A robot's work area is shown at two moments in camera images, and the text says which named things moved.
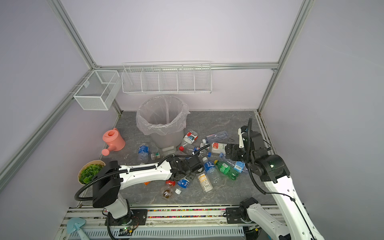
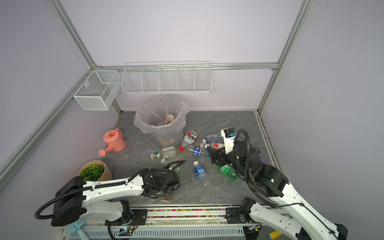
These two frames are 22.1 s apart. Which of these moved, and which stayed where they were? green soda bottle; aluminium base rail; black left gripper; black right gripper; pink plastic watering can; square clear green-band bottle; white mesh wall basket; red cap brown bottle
Moved: black left gripper; red cap brown bottle; black right gripper
Stayed: pink plastic watering can; square clear green-band bottle; green soda bottle; aluminium base rail; white mesh wall basket
